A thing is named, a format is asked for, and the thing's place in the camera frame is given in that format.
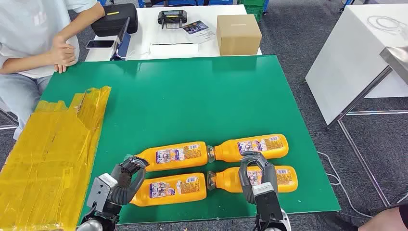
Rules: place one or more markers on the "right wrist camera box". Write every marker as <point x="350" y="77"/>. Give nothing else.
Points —
<point x="266" y="201"/>

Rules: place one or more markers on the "printed booklet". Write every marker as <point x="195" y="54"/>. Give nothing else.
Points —
<point x="196" y="28"/>

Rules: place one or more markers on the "person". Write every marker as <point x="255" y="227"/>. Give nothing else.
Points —
<point x="382" y="223"/>
<point x="22" y="32"/>

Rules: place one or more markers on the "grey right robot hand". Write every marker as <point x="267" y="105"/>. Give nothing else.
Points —
<point x="271" y="175"/>

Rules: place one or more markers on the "dark blue tablet folio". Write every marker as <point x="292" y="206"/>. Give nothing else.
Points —
<point x="124" y="44"/>

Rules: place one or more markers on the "white flat box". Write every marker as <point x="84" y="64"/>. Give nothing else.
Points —
<point x="173" y="51"/>

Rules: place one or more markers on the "black carry case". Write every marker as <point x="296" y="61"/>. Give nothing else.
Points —
<point x="114" y="22"/>

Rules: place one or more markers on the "black office chair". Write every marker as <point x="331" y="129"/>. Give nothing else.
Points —
<point x="159" y="2"/>

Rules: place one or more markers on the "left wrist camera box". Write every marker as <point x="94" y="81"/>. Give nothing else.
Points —
<point x="100" y="191"/>

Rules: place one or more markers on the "yellow taped cardboard sheet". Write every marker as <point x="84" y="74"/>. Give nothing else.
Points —
<point x="41" y="143"/>

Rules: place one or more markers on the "black smartphone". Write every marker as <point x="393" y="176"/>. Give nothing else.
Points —
<point x="100" y="44"/>

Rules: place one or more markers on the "stainless steel table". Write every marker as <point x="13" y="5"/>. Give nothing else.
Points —
<point x="396" y="60"/>

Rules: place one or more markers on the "orange detergent bottle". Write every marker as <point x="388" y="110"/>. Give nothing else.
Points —
<point x="287" y="181"/>
<point x="191" y="191"/>
<point x="229" y="151"/>
<point x="191" y="156"/>

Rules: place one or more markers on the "blue trolley leg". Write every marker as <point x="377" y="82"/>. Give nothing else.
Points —
<point x="345" y="3"/>

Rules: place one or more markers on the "brown cardboard box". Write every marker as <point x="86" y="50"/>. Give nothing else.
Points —
<point x="239" y="38"/>

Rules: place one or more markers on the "white square table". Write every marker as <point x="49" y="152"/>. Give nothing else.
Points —
<point x="350" y="57"/>

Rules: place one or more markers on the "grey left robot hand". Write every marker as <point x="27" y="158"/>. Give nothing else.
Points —
<point x="124" y="191"/>

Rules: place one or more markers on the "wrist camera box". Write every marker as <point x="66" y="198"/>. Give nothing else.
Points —
<point x="266" y="201"/>
<point x="100" y="191"/>

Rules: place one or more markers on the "green plastic crate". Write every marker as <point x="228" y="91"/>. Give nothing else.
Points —
<point x="255" y="9"/>

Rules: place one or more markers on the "white desk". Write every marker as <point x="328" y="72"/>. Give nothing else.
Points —
<point x="149" y="32"/>

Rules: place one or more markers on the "black remote controller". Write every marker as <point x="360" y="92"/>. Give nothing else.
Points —
<point x="172" y="16"/>

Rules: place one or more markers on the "metal stool frame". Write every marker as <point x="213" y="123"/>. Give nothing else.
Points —
<point x="8" y="127"/>

